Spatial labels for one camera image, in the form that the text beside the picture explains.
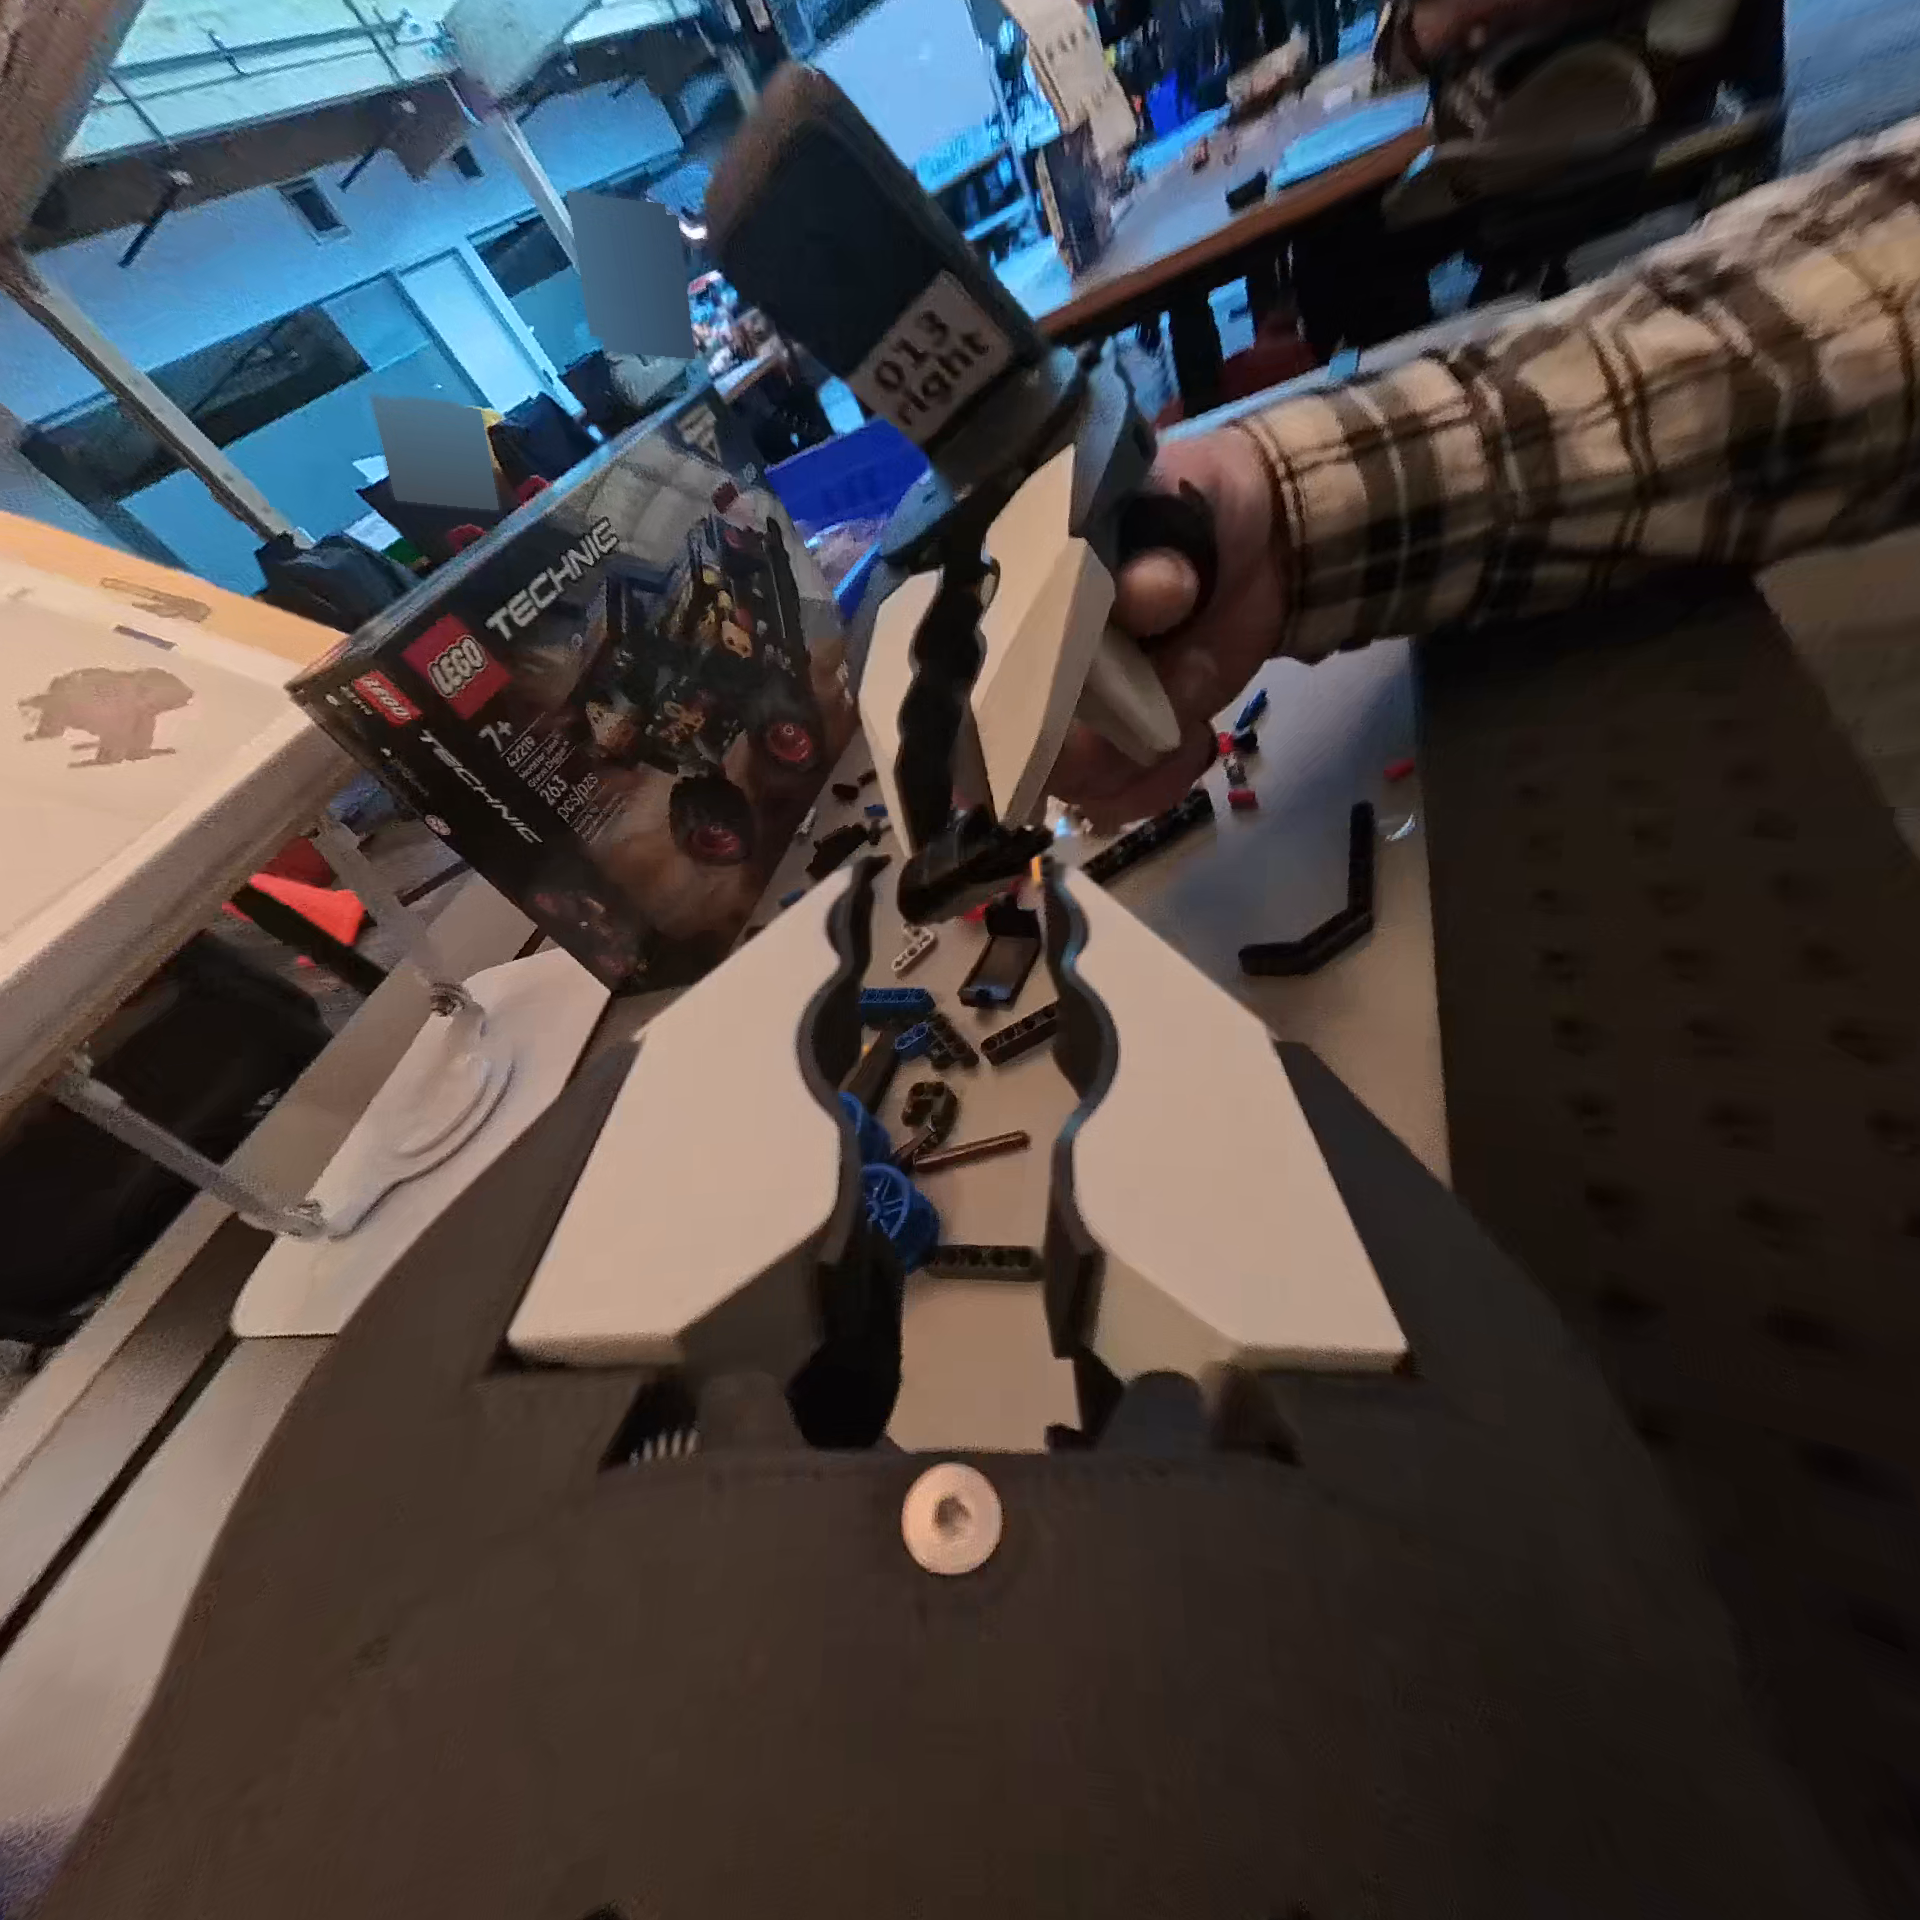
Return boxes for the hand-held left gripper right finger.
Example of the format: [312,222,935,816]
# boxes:
[1041,862,1413,1449]

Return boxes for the monster truck toy box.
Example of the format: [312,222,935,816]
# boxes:
[289,382,865,993]

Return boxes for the black flat clip panel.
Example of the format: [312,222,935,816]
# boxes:
[957,908,1044,1011]

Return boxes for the scattered small pins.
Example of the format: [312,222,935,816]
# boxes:
[1207,688,1274,812]

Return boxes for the blue wheel rim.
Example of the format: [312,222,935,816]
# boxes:
[840,1096,944,1278]

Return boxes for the person's right hand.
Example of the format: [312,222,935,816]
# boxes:
[1049,423,1297,827]

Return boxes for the building instruction booklet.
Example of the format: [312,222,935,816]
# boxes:
[0,576,295,940]

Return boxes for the blue bin of plastic bags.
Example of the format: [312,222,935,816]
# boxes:
[765,420,932,550]

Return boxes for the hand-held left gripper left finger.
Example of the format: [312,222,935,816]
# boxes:
[508,855,906,1449]

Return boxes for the orange angular object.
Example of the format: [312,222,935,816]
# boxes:
[225,839,369,953]

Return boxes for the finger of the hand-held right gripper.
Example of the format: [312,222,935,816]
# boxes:
[852,570,962,841]
[960,449,1125,834]

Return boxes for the black connector assembly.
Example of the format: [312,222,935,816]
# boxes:
[896,804,1056,924]

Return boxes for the black seven-hole beam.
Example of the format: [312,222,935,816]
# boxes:
[1079,787,1216,888]

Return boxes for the grey desk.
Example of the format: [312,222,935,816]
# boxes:
[0,631,1456,1920]

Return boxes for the person's right forearm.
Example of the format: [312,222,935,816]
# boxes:
[1237,128,1920,664]

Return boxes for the black angled long beam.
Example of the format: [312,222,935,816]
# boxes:
[1237,801,1378,980]

